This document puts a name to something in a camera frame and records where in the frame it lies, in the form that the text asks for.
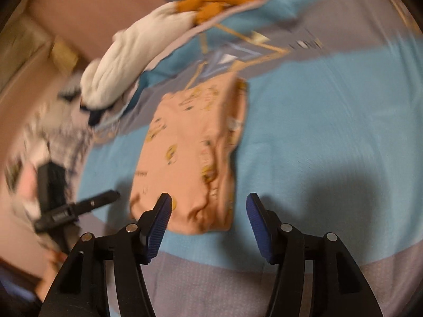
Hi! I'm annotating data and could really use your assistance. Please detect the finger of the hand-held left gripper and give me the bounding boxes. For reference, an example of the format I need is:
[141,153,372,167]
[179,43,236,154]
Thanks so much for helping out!
[74,190,121,211]

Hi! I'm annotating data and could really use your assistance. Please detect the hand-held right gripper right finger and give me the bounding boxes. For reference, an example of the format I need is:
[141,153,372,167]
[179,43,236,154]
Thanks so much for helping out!
[246,192,384,317]

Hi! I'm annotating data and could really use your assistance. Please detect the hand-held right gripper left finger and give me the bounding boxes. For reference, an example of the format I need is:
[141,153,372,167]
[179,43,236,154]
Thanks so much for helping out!
[39,192,173,317]

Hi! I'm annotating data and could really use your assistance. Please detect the pink cartoon print shirt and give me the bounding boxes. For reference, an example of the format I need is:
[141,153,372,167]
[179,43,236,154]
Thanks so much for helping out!
[128,73,249,235]

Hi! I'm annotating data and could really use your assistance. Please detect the blue grey printed blanket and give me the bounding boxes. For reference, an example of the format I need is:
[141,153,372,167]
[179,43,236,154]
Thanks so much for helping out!
[76,0,420,317]

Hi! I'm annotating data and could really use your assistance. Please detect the white plush goose toy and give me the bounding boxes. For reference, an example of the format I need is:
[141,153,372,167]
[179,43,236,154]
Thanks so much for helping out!
[79,0,266,109]

